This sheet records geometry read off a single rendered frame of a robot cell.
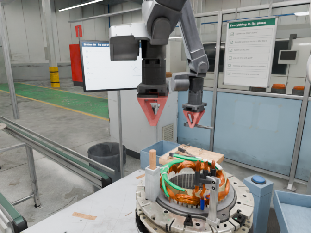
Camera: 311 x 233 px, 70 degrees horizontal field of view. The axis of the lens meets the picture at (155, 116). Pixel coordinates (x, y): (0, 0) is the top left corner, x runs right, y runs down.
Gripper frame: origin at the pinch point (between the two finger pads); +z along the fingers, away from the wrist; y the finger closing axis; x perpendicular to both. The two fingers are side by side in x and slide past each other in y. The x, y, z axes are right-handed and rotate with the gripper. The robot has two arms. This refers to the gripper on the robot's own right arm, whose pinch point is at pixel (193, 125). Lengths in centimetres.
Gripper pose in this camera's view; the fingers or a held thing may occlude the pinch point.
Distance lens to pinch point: 94.5
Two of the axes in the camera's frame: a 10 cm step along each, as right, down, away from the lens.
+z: -0.2, 9.7, 2.6
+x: 8.1, 1.7, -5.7
